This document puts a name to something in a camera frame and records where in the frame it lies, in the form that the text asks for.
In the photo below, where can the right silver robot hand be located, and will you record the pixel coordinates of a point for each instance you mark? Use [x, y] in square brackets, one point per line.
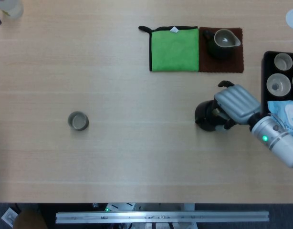
[239, 102]

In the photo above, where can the dark teacup beige inside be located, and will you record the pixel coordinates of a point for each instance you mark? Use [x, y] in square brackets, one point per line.
[77, 120]

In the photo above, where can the large beige teacup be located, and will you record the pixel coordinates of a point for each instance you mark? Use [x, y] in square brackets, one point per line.
[278, 84]

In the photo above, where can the black plastic tray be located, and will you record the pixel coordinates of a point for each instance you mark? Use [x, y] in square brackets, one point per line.
[264, 78]

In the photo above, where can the blue wet wipes pack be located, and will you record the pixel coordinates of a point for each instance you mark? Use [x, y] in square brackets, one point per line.
[287, 112]

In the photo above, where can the brown cloth mat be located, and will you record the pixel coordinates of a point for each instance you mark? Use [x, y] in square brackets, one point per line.
[203, 64]

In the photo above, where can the black pitcher beige inside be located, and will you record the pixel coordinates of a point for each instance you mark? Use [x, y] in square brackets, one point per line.
[220, 53]

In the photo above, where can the green cloth black trim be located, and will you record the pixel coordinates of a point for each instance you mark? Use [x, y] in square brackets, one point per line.
[175, 52]

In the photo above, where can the brown round stool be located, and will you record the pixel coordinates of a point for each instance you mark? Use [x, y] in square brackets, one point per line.
[29, 220]

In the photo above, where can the glass bottle wooden cap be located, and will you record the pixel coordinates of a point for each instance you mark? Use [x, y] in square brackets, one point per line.
[14, 8]

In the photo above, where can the white floor socket plate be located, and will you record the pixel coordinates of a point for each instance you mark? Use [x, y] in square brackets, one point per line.
[10, 217]

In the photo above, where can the aluminium rail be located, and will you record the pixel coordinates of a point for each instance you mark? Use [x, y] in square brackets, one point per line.
[160, 217]

